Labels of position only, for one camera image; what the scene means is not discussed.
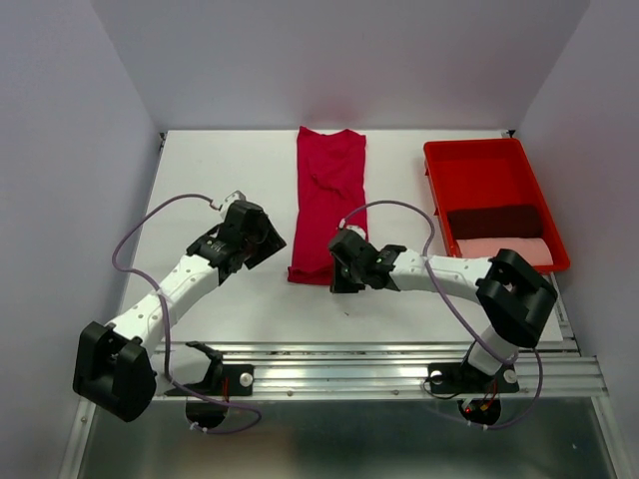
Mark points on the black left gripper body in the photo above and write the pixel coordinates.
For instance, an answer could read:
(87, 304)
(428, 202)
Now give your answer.
(251, 241)

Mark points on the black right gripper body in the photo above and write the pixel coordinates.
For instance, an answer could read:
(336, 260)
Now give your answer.
(357, 273)

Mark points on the red t-shirt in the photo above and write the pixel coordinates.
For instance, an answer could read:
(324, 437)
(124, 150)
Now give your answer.
(330, 186)

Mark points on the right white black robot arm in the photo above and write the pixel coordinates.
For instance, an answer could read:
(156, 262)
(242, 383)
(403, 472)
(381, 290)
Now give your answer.
(503, 302)

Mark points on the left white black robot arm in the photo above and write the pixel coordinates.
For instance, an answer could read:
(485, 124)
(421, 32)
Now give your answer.
(122, 364)

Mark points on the red plastic bin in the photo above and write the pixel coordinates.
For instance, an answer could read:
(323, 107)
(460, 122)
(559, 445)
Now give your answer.
(482, 174)

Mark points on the dark maroon rolled t-shirt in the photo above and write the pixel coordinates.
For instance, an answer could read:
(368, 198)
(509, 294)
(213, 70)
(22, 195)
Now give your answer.
(515, 221)

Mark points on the pink rolled t-shirt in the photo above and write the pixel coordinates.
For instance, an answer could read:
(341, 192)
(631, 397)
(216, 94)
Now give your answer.
(534, 251)

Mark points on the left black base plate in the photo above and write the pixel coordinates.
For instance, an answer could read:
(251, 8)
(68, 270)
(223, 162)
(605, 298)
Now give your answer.
(226, 380)

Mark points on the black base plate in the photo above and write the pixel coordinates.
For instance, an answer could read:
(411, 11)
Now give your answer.
(226, 380)
(449, 378)

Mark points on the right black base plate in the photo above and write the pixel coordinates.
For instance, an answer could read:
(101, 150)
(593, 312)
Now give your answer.
(449, 378)

